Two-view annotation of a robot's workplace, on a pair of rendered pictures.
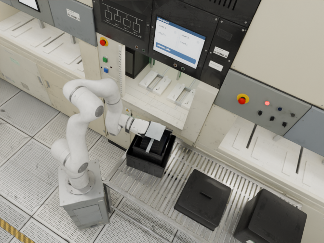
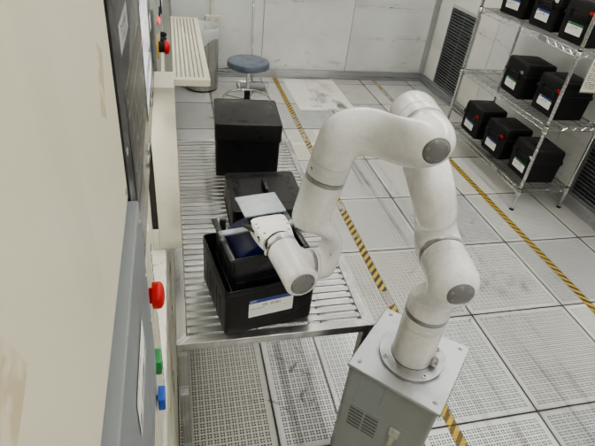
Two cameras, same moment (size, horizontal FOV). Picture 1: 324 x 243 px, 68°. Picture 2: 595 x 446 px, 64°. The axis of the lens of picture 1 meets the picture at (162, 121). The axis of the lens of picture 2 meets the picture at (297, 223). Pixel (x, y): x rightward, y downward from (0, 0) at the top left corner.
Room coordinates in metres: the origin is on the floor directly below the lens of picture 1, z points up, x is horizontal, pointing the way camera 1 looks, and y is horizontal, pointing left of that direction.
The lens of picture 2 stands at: (1.42, 1.00, 1.86)
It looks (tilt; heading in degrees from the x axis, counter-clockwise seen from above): 35 degrees down; 234
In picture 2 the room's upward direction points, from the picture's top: 7 degrees clockwise
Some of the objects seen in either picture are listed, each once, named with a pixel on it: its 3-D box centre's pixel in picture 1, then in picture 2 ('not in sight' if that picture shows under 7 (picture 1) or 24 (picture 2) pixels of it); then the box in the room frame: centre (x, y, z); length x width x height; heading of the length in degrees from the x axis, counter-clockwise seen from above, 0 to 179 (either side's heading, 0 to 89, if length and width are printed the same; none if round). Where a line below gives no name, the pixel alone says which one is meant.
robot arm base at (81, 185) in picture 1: (78, 175); (418, 334); (0.56, 0.46, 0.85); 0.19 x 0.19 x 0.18
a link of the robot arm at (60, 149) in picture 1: (68, 157); (442, 288); (0.57, 0.49, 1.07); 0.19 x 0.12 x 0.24; 61
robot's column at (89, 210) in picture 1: (87, 198); (384, 427); (0.56, 0.46, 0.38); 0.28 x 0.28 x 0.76; 26
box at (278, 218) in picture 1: (268, 225); (245, 137); (0.48, -0.78, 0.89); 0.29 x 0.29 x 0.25; 67
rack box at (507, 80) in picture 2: not in sight; (527, 77); (-2.09, -1.10, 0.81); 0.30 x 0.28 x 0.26; 66
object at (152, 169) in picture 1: (151, 150); (256, 274); (0.85, 0.03, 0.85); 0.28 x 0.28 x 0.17; 81
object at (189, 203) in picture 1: (204, 197); (264, 196); (0.60, -0.38, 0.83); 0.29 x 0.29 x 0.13; 71
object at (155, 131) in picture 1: (152, 142); (258, 248); (0.85, 0.03, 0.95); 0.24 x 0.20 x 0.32; 171
